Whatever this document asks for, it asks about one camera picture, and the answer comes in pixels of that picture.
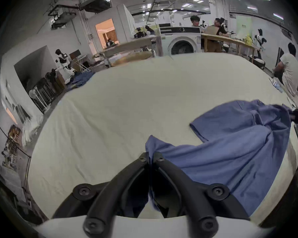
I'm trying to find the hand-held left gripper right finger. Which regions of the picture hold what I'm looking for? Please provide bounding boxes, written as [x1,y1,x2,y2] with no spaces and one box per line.
[151,152,250,237]

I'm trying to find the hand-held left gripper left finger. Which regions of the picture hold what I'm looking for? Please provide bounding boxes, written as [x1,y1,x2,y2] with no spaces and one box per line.
[52,152,150,237]

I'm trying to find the blue shirt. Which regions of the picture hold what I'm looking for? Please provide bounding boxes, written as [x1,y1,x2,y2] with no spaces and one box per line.
[145,99,292,218]

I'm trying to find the white humanoid robot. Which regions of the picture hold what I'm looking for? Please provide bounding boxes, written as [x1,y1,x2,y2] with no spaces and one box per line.
[55,49,76,82]
[253,29,267,67]

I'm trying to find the bed with beige sheet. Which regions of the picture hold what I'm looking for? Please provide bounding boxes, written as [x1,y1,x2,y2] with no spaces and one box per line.
[27,52,298,227]

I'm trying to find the long wooden table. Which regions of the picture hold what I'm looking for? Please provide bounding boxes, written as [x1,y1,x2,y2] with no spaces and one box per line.
[201,33,260,62]

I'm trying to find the dark blue cloth pile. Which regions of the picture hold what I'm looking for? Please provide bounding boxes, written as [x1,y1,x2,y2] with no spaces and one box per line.
[66,71,96,92]

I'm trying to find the white standing fan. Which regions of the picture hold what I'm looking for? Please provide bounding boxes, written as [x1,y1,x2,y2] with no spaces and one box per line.
[29,89,50,113]

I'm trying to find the white washing machine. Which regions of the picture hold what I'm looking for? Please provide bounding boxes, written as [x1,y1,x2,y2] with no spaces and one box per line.
[159,26,202,56]

